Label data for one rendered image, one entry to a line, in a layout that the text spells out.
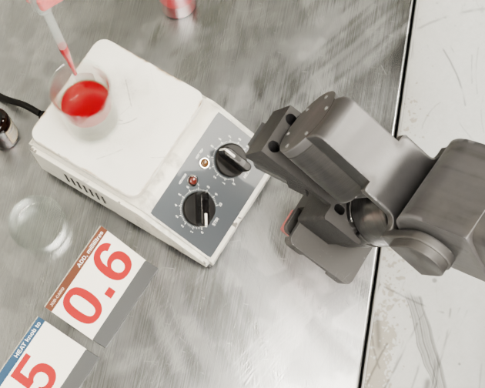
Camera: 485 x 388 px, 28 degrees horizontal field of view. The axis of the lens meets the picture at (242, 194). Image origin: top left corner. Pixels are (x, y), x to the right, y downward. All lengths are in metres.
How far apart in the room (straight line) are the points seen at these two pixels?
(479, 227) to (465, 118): 0.40
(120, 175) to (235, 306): 0.17
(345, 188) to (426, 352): 0.28
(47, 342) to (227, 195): 0.21
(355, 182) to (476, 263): 0.11
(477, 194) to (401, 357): 0.33
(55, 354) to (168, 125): 0.23
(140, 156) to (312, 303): 0.21
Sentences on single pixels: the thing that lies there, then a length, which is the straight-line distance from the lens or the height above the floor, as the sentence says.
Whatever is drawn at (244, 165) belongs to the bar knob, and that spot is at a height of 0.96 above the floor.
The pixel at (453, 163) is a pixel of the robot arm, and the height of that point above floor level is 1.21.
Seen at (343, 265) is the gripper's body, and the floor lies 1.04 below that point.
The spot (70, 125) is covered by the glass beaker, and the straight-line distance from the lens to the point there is 0.85.
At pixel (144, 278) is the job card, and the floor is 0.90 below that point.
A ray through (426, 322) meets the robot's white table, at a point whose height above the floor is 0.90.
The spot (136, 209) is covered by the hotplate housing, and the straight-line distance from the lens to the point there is 0.88.
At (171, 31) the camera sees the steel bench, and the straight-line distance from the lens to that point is 1.02.
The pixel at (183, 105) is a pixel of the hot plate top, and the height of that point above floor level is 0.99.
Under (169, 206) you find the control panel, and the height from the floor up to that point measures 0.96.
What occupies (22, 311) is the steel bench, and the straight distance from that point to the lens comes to 0.95.
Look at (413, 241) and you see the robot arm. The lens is 0.63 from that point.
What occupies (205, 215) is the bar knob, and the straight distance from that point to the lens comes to 0.88.
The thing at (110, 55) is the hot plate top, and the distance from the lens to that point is 0.92.
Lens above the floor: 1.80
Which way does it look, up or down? 72 degrees down
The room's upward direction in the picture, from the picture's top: 4 degrees counter-clockwise
